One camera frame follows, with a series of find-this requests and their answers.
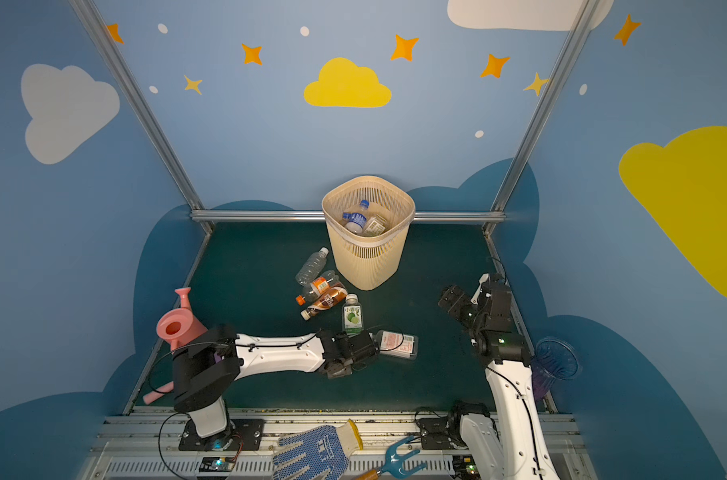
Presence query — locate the pink label white cap bottle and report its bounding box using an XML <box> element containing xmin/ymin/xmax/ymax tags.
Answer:
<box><xmin>373</xmin><ymin>330</ymin><xmax>419</xmax><ymax>360</ymax></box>

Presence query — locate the lime label bottle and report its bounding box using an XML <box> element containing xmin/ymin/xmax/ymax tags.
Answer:
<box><xmin>362</xmin><ymin>215</ymin><xmax>389</xmax><ymax>237</ymax></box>
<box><xmin>343</xmin><ymin>293</ymin><xmax>365</xmax><ymax>335</ymax></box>

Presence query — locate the blue label water bottle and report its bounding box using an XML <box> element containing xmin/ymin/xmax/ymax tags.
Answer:
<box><xmin>342</xmin><ymin>200</ymin><xmax>369</xmax><ymax>235</ymax></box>

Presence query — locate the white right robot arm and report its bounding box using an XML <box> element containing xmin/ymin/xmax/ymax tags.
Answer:
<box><xmin>439</xmin><ymin>273</ymin><xmax>559</xmax><ymax>479</ymax></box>

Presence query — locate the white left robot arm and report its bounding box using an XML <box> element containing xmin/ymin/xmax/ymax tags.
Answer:
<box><xmin>171</xmin><ymin>325</ymin><xmax>379</xmax><ymax>440</ymax></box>

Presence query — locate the beige plastic waste bin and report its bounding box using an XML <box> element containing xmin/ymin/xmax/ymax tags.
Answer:
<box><xmin>321</xmin><ymin>176</ymin><xmax>415</xmax><ymax>291</ymax></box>

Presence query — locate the upright lime label bottle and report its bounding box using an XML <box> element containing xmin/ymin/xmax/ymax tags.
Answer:
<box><xmin>343</xmin><ymin>293</ymin><xmax>365</xmax><ymax>335</ymax></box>

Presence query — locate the brown coffee drink bottle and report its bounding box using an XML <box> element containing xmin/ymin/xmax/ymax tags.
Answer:
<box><xmin>300</xmin><ymin>285</ymin><xmax>347</xmax><ymax>321</ymax></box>

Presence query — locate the orange cap soda bottle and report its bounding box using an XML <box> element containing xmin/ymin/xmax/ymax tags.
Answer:
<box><xmin>295</xmin><ymin>270</ymin><xmax>339</xmax><ymax>305</ymax></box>

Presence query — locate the clear plain plastic bottle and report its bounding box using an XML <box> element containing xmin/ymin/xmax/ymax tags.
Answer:
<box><xmin>295</xmin><ymin>247</ymin><xmax>329</xmax><ymax>286</ymax></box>

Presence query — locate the blue knitted work glove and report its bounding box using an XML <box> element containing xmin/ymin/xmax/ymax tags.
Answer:
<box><xmin>272</xmin><ymin>420</ymin><xmax>363</xmax><ymax>480</ymax></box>

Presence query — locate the blue garden hand fork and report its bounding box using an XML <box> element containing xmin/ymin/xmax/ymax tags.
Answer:
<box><xmin>355</xmin><ymin>435</ymin><xmax>427</xmax><ymax>480</ymax></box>

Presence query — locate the pink toy watering can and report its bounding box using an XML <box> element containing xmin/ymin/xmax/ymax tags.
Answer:
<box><xmin>156</xmin><ymin>287</ymin><xmax>207</xmax><ymax>351</ymax></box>

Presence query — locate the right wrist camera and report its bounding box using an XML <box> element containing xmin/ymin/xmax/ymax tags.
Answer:
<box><xmin>471</xmin><ymin>273</ymin><xmax>489</xmax><ymax>305</ymax></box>

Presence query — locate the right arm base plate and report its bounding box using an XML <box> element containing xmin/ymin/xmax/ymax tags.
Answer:
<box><xmin>415</xmin><ymin>417</ymin><xmax>459</xmax><ymax>450</ymax></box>

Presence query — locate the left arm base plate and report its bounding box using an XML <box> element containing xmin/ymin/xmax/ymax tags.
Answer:
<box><xmin>178</xmin><ymin>419</ymin><xmax>265</xmax><ymax>452</ymax></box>

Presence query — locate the aluminium frame rail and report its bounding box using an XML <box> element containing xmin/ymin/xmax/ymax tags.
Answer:
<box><xmin>68</xmin><ymin>0</ymin><xmax>599</xmax><ymax>415</ymax></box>

